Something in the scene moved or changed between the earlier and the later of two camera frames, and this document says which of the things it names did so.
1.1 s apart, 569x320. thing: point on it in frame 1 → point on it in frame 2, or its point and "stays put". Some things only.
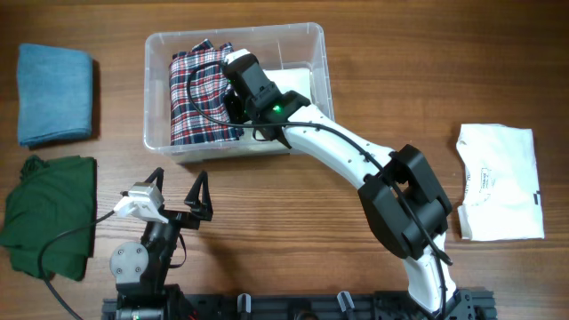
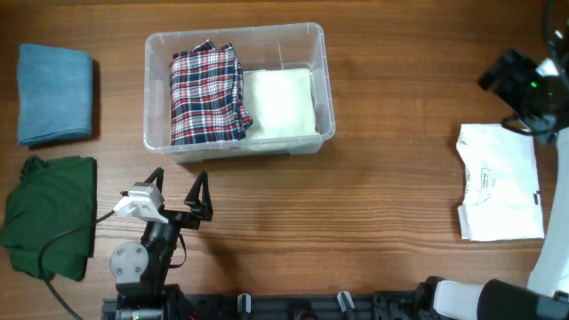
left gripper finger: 199,199 stays put
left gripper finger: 158,174 stays put
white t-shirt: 500,198 stays put
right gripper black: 232,100 → 524,69
